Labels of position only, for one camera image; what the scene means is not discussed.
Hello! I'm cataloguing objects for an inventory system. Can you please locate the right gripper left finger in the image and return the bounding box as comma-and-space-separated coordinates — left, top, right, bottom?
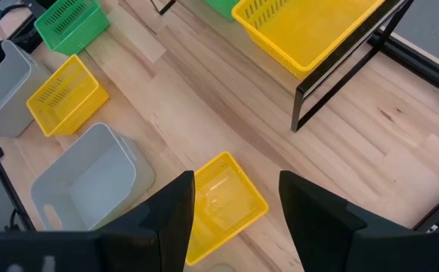
100, 170, 196, 272

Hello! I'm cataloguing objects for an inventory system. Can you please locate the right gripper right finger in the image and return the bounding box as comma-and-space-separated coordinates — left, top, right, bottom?
279, 170, 368, 272

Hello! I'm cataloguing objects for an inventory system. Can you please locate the grey plastic storage bin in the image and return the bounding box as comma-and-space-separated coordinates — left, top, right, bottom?
29, 122, 156, 232
0, 39, 51, 138

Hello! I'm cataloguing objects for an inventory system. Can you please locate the yellow slotted plastic basket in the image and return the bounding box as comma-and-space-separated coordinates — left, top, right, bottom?
184, 150, 270, 267
230, 0, 386, 81
26, 54, 110, 138

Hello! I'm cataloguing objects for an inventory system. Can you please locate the green slotted plastic basket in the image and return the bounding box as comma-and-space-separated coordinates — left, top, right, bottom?
33, 0, 110, 57
202, 0, 241, 23

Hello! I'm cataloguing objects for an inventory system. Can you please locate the wooden shelf with black legs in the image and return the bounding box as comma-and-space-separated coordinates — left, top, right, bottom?
150, 0, 416, 134

